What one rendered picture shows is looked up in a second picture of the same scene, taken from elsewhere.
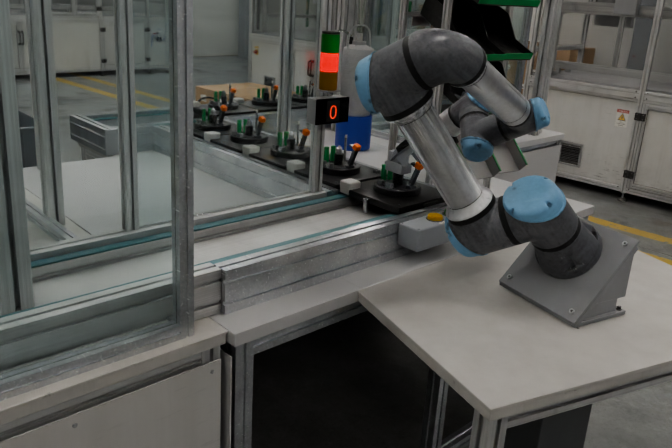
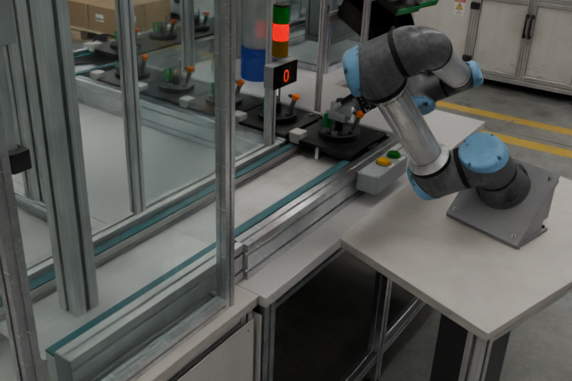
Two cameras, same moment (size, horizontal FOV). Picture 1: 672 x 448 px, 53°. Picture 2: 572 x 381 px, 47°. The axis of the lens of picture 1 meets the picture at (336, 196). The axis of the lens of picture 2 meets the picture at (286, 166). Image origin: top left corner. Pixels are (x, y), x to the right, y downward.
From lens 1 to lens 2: 0.51 m
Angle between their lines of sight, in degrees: 14
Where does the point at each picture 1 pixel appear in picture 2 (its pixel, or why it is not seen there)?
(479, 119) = (422, 79)
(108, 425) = not seen: outside the picture
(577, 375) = (534, 292)
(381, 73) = (370, 67)
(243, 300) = (259, 264)
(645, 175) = (481, 58)
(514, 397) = (500, 320)
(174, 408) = (225, 366)
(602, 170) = not seen: hidden behind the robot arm
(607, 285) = (539, 213)
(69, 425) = not seen: outside the picture
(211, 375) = (248, 332)
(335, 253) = (317, 208)
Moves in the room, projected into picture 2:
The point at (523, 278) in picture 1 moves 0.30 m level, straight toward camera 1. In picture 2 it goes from (467, 210) to (484, 268)
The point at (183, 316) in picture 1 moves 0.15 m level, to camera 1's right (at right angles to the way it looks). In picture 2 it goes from (227, 292) to (292, 287)
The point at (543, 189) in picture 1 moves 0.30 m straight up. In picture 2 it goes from (492, 145) to (514, 31)
